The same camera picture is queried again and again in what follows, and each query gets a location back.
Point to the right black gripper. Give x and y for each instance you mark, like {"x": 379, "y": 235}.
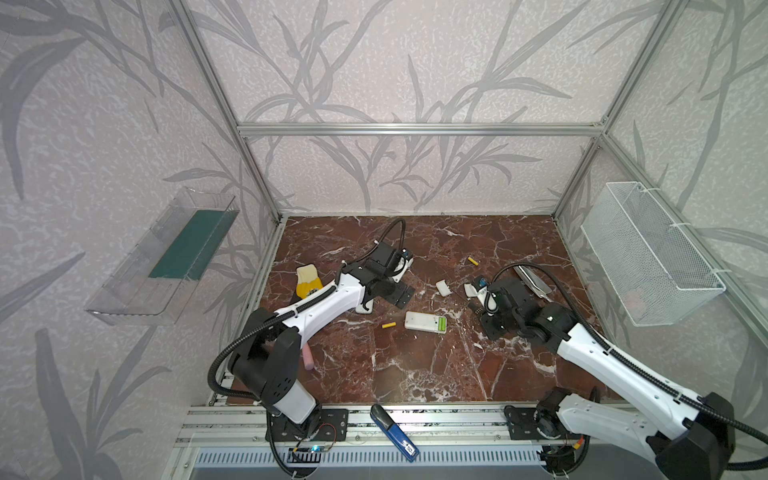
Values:
{"x": 491, "y": 314}

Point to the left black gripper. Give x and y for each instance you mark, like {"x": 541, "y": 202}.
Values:
{"x": 390, "y": 288}

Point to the white battery cover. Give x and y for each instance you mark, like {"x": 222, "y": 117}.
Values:
{"x": 443, "y": 288}
{"x": 470, "y": 291}

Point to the white remote green buttons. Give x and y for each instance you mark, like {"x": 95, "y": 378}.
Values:
{"x": 421, "y": 322}

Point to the white remote red keypad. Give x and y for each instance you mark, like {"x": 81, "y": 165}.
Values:
{"x": 365, "y": 308}

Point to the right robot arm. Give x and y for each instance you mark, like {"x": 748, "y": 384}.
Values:
{"x": 685, "y": 435}

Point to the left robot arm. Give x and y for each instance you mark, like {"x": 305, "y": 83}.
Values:
{"x": 263, "y": 363}

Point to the metal tongs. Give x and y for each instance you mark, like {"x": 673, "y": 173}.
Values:
{"x": 537, "y": 285}

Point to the pink chalk stick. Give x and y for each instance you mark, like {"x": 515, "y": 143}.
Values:
{"x": 307, "y": 357}

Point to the blue black utility knife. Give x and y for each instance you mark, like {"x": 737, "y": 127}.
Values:
{"x": 391, "y": 429}

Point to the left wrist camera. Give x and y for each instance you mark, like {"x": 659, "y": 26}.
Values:
{"x": 405, "y": 261}

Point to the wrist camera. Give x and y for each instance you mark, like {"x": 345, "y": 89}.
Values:
{"x": 405, "y": 261}
{"x": 480, "y": 284}

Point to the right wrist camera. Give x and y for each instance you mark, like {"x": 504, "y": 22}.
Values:
{"x": 480, "y": 284}

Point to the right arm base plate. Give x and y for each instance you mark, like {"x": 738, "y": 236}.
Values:
{"x": 525, "y": 423}

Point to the white wire mesh basket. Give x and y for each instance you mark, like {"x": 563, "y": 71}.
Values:
{"x": 658, "y": 274}

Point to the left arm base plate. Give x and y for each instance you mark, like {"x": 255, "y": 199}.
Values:
{"x": 325, "y": 424}

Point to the clear plastic wall bin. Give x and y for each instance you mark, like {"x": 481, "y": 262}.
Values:
{"x": 158, "y": 277}

